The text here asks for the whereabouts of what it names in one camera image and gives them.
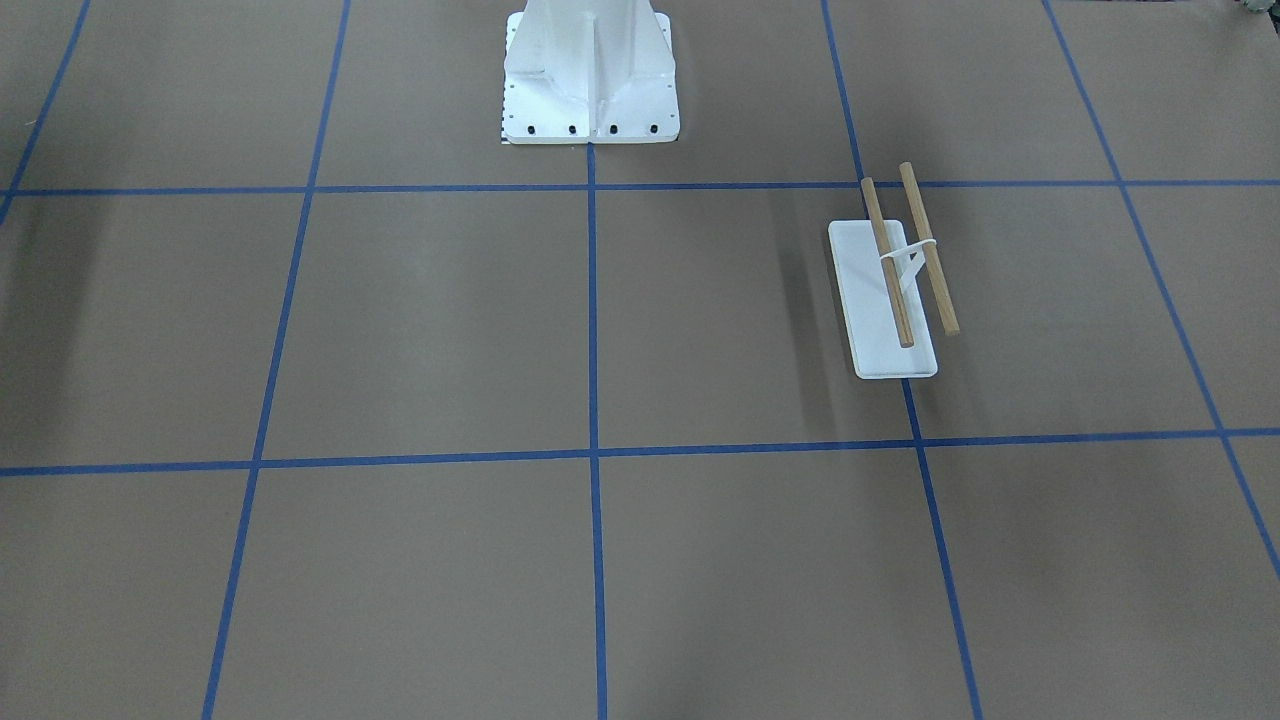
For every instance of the white and wooden towel rack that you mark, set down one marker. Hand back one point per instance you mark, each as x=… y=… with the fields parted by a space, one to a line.
x=878 y=271

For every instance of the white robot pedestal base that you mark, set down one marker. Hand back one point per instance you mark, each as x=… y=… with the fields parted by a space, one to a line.
x=579 y=72

